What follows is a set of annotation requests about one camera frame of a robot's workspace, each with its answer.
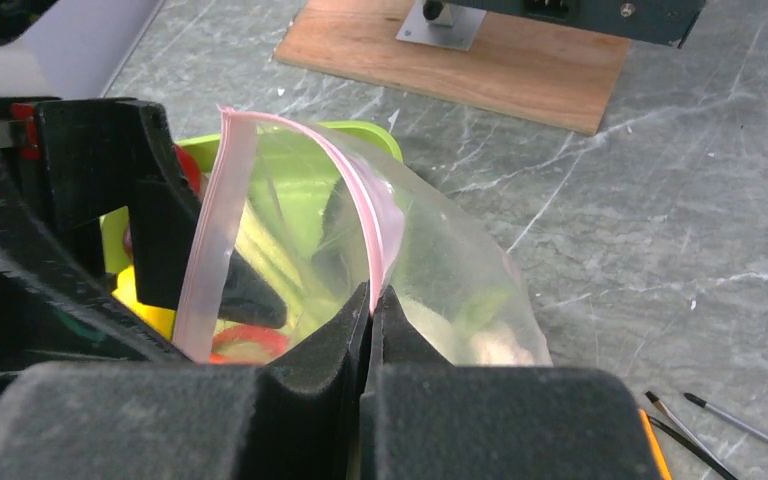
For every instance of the yellow bell pepper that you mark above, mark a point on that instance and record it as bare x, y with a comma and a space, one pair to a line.
159, 318

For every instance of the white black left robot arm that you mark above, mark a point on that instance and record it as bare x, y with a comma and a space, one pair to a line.
70, 50

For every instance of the wooden board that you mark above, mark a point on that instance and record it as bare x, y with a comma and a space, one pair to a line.
549, 74

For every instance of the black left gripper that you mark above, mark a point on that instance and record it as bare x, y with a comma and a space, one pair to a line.
63, 165

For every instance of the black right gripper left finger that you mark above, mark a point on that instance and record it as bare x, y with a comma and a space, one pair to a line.
293, 418

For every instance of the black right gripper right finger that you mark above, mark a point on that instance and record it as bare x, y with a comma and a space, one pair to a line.
422, 417

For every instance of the lower black yellow screwdriver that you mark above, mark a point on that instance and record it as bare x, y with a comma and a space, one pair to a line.
682, 434

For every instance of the red tomato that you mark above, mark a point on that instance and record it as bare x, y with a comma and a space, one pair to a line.
190, 169

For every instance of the green plastic tray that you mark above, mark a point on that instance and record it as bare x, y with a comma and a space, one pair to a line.
302, 188

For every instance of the red chili pepper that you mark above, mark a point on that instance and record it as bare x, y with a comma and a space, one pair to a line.
247, 345

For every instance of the dark grey rack device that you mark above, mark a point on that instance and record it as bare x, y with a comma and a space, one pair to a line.
455, 24

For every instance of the clear pink zip top bag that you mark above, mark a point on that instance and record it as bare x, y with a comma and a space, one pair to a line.
382, 226

